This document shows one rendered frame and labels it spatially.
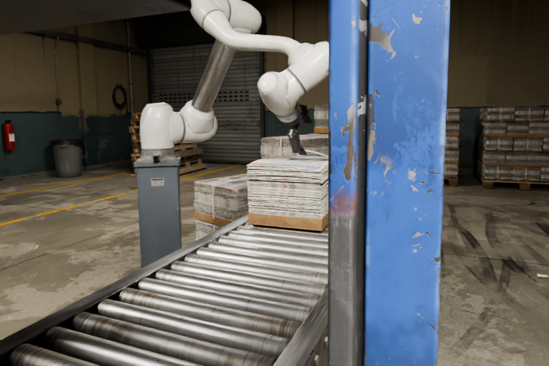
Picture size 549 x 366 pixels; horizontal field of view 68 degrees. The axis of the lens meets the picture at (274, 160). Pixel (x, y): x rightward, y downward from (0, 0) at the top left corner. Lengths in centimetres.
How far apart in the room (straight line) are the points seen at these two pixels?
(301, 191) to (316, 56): 46
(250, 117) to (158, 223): 800
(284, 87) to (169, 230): 101
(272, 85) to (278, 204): 45
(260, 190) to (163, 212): 65
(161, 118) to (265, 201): 72
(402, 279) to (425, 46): 16
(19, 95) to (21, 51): 85
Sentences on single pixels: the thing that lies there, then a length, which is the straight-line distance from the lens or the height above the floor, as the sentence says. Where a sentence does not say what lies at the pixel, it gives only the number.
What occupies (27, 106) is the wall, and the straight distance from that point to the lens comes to 932.
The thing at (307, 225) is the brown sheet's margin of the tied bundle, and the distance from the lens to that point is 145.
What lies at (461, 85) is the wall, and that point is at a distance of 893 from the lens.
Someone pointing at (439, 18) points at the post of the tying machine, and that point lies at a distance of 30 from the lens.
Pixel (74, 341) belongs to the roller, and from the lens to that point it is 90.
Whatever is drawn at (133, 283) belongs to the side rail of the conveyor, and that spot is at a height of 80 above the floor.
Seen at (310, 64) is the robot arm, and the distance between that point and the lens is 133.
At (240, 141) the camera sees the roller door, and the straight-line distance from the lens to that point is 1002.
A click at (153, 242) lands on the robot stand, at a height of 62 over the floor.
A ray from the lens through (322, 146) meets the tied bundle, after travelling 268.
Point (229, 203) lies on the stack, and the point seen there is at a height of 74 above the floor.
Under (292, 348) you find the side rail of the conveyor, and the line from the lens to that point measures 79.
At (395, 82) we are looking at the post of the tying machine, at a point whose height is 123.
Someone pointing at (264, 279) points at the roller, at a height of 80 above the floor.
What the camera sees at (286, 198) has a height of 91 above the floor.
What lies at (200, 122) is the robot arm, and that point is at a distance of 202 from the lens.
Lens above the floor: 121
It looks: 6 degrees down
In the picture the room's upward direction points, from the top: 1 degrees counter-clockwise
